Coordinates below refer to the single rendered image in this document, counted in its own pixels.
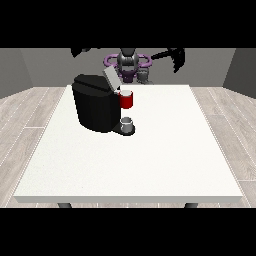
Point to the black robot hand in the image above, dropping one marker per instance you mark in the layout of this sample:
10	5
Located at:
79	50
179	56

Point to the small grey coffee pod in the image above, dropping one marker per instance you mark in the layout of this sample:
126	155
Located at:
142	76

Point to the pale grey machine lid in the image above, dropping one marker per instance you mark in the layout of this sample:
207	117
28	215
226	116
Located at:
112	77

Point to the black coffee machine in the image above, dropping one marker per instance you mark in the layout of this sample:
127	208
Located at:
95	106

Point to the red pod holder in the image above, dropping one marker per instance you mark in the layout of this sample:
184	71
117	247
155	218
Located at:
126	101

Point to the grey robot trunk purple rings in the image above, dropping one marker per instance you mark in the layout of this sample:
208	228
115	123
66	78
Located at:
126	61

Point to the small grey cup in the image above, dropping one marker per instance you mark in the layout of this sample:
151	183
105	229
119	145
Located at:
126	125

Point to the dark table leg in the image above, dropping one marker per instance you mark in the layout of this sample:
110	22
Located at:
64	205
191	205

